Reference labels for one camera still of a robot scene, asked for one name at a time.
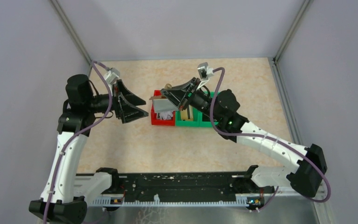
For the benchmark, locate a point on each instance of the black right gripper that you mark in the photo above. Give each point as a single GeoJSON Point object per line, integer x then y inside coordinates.
{"type": "Point", "coordinates": [177, 95]}

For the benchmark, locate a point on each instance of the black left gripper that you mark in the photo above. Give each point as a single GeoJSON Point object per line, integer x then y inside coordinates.
{"type": "Point", "coordinates": [124, 110]}

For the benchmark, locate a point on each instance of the brown leather card holder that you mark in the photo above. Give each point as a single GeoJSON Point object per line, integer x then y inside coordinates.
{"type": "Point", "coordinates": [161, 104]}

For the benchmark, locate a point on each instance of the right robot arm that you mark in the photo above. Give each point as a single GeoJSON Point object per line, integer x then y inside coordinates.
{"type": "Point", "coordinates": [304, 168]}

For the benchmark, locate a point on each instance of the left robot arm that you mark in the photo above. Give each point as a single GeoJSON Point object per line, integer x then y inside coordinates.
{"type": "Point", "coordinates": [71, 139]}

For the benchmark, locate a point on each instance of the gold credit card stack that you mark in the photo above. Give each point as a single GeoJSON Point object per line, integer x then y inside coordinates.
{"type": "Point", "coordinates": [187, 114]}

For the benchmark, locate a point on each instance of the green bin with gold cards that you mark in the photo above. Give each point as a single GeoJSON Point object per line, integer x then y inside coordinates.
{"type": "Point", "coordinates": [180, 123]}

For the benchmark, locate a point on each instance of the green bin with black cards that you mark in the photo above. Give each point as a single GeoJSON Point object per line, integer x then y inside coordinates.
{"type": "Point", "coordinates": [203, 119]}

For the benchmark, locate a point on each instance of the silver VIP card pile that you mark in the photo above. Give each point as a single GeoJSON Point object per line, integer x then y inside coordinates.
{"type": "Point", "coordinates": [165, 115]}

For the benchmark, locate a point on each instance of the red plastic bin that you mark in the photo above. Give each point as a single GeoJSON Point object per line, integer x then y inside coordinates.
{"type": "Point", "coordinates": [157, 122]}

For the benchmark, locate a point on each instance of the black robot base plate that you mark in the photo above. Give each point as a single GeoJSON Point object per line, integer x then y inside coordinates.
{"type": "Point", "coordinates": [190, 187]}

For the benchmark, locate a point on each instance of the aluminium frame rail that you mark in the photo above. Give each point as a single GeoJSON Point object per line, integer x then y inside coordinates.
{"type": "Point", "coordinates": [115, 200]}

